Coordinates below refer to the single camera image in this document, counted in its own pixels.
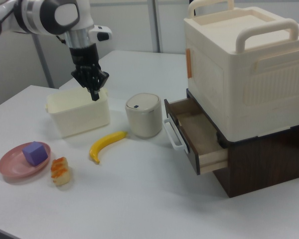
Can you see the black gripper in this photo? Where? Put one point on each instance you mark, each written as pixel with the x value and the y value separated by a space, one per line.
pixel 84 58

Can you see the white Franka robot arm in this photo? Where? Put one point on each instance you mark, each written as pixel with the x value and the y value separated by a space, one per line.
pixel 35 15

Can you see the white plastic open bin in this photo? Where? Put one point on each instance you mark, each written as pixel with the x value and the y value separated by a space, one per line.
pixel 77 114

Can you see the cream mini trash can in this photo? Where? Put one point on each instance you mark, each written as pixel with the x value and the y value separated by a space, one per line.
pixel 144 117

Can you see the yellow toy banana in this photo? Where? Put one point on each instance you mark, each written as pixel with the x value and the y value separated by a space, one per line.
pixel 102 144

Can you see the purple cube block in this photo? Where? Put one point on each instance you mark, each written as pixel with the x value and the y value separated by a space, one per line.
pixel 35 153

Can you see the toy bread with orange topping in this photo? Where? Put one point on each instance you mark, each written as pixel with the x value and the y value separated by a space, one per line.
pixel 60 171

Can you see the pink plastic plate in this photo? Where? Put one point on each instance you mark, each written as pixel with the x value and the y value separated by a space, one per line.
pixel 11 165

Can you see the cream plastic storage box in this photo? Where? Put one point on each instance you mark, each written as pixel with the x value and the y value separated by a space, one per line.
pixel 214 74

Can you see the dark brown wooden cabinet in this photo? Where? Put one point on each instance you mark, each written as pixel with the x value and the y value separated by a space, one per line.
pixel 259 164

